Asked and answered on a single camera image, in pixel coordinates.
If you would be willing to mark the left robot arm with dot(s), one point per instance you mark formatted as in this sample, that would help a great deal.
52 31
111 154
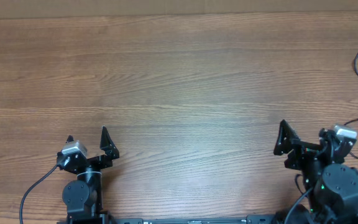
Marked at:
83 196

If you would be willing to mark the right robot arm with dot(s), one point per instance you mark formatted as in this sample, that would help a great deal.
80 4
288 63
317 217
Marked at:
331 188

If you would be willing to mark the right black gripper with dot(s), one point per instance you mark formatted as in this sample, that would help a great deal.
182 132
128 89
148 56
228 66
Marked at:
288 140

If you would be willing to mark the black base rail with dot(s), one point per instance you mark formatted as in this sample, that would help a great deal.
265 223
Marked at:
250 219

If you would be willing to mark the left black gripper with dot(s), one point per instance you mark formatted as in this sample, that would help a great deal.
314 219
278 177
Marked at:
107 145

